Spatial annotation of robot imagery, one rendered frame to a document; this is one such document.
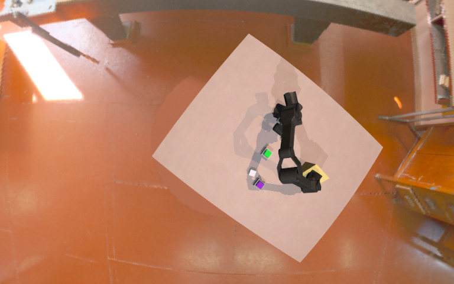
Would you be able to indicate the purple button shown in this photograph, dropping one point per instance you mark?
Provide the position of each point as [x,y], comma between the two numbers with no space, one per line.
[259,184]

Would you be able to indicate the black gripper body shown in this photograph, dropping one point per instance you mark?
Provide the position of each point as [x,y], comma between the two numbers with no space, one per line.
[278,128]

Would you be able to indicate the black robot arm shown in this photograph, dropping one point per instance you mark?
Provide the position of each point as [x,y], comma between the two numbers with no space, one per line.
[290,115]

